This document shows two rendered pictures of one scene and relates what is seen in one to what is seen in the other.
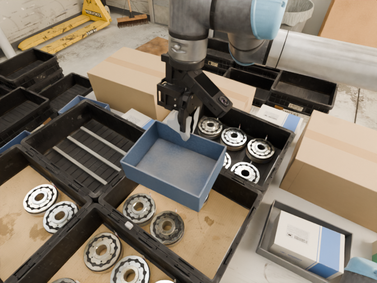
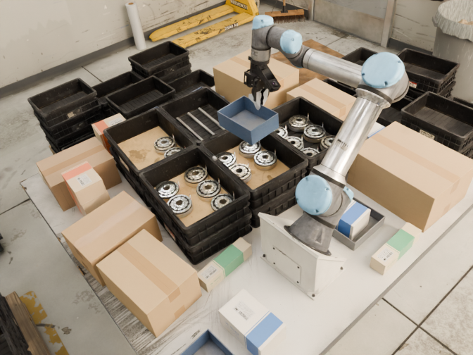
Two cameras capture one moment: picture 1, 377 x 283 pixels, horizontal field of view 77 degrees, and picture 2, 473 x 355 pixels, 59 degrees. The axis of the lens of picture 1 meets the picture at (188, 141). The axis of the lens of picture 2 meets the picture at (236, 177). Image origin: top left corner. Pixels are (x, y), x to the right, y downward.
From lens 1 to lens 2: 120 cm
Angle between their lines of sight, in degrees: 18
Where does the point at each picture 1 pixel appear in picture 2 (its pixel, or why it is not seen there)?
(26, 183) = (155, 135)
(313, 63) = (322, 68)
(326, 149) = (382, 148)
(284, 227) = not seen: hidden behind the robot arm
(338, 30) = not seen: outside the picture
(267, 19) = (286, 45)
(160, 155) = (242, 117)
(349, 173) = (388, 165)
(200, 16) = (262, 40)
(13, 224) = (145, 155)
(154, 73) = not seen: hidden behind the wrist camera
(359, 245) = (392, 230)
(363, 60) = (343, 69)
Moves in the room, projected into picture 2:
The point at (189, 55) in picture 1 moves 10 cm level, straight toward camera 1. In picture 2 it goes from (258, 57) to (249, 70)
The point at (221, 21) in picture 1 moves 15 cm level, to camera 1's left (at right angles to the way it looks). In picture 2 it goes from (270, 43) to (231, 39)
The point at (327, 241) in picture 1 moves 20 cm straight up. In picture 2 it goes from (354, 210) to (360, 173)
